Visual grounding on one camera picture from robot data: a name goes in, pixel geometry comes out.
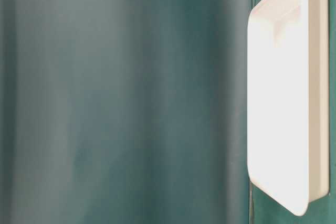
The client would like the white plastic tray case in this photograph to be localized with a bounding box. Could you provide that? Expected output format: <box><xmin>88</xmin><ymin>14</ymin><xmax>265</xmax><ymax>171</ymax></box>
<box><xmin>247</xmin><ymin>0</ymin><xmax>329</xmax><ymax>216</ymax></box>

